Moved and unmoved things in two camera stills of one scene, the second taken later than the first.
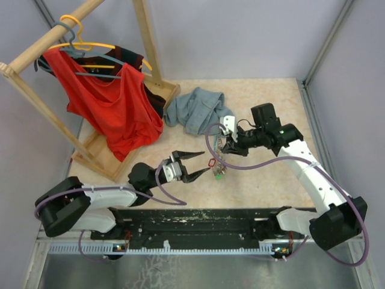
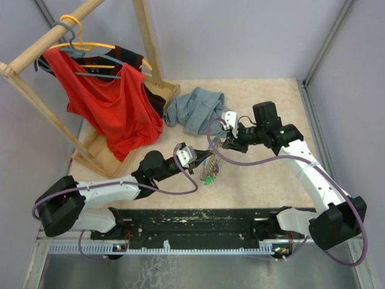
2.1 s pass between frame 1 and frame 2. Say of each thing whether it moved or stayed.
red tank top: stayed
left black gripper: moved
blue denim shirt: stayed
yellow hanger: stayed
